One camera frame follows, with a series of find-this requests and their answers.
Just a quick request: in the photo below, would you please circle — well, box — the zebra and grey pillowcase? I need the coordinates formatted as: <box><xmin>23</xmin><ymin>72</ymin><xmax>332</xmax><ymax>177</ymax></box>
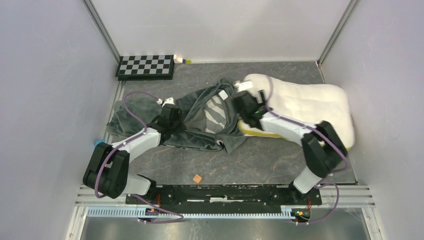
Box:
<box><xmin>106</xmin><ymin>77</ymin><xmax>247</xmax><ymax>154</ymax></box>

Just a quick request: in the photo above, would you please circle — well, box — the white pillow with yellow edge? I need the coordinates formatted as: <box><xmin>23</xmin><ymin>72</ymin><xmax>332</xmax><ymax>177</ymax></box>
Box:
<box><xmin>236</xmin><ymin>73</ymin><xmax>355</xmax><ymax>150</ymax></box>

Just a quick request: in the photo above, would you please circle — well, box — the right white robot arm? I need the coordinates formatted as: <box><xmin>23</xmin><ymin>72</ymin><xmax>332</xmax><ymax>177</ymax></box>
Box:
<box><xmin>231</xmin><ymin>90</ymin><xmax>347</xmax><ymax>204</ymax></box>

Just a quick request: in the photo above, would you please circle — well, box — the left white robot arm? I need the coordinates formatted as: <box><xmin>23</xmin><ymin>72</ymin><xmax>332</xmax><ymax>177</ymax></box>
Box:
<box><xmin>82</xmin><ymin>103</ymin><xmax>186</xmax><ymax>204</ymax></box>

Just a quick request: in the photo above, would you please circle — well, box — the black grey checkerboard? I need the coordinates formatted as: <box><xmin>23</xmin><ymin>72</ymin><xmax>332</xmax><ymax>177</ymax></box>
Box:
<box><xmin>115</xmin><ymin>54</ymin><xmax>175</xmax><ymax>81</ymax></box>

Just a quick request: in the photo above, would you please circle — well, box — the small orange cube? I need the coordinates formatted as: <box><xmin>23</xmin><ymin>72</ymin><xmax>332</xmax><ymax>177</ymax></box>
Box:
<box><xmin>192</xmin><ymin>174</ymin><xmax>203</xmax><ymax>184</ymax></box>

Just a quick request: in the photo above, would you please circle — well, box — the small white yellow object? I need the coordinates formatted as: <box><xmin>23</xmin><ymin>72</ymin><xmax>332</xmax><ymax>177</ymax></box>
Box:
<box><xmin>173</xmin><ymin>54</ymin><xmax>192</xmax><ymax>64</ymax></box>

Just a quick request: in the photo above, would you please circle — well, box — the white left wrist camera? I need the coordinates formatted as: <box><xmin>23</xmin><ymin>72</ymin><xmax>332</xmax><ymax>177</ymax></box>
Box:
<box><xmin>156</xmin><ymin>97</ymin><xmax>176</xmax><ymax>107</ymax></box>

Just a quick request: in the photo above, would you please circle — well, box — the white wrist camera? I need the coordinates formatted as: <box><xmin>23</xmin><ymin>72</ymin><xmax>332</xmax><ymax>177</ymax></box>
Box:
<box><xmin>156</xmin><ymin>97</ymin><xmax>176</xmax><ymax>107</ymax></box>
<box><xmin>234</xmin><ymin>80</ymin><xmax>253</xmax><ymax>93</ymax></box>

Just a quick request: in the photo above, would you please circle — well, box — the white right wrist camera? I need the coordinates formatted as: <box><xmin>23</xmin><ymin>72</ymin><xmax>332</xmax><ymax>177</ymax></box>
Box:
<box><xmin>234</xmin><ymin>80</ymin><xmax>253</xmax><ymax>93</ymax></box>

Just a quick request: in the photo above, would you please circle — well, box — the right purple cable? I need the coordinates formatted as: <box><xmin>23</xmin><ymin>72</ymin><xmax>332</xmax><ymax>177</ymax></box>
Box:
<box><xmin>264</xmin><ymin>75</ymin><xmax>350</xmax><ymax>226</ymax></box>

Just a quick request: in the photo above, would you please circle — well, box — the purple cable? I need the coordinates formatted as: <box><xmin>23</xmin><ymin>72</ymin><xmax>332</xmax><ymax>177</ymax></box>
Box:
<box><xmin>264</xmin><ymin>75</ymin><xmax>350</xmax><ymax>226</ymax></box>
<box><xmin>94</xmin><ymin>91</ymin><xmax>185</xmax><ymax>225</ymax></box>

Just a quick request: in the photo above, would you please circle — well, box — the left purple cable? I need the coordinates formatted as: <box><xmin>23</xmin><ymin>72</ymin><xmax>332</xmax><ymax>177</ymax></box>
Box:
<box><xmin>94</xmin><ymin>91</ymin><xmax>185</xmax><ymax>225</ymax></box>

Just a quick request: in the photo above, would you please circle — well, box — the blue clip on wall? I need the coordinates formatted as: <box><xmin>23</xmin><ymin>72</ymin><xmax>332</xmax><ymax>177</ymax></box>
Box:
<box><xmin>94</xmin><ymin>138</ymin><xmax>105</xmax><ymax>147</ymax></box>

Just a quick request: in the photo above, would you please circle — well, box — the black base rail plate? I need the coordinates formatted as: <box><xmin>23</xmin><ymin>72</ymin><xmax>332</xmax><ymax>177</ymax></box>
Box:
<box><xmin>143</xmin><ymin>184</ymin><xmax>322</xmax><ymax>214</ymax></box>

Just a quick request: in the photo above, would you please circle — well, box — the slotted cable duct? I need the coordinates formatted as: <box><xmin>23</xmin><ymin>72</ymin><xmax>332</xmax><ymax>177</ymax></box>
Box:
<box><xmin>87</xmin><ymin>205</ymin><xmax>299</xmax><ymax>220</ymax></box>

